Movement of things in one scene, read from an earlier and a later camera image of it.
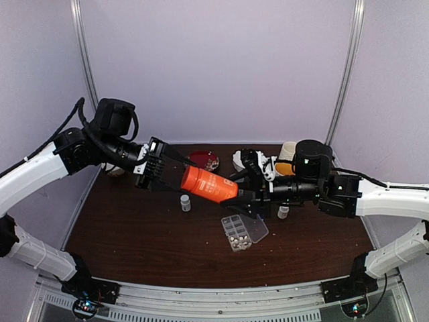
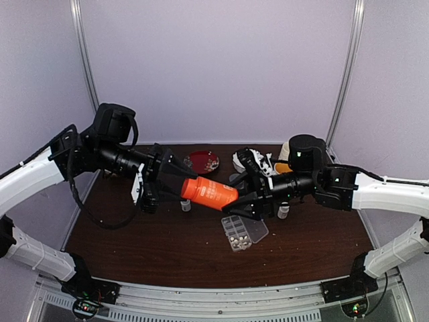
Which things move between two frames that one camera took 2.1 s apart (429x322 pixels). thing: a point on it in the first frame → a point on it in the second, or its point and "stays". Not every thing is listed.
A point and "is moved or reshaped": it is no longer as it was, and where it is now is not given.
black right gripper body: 262,192 stays
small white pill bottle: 186,202 stays
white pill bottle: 283,211 stays
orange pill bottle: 214,188 is moved or reshaped
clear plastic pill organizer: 242,230 stays
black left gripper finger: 159,186 → 167,196
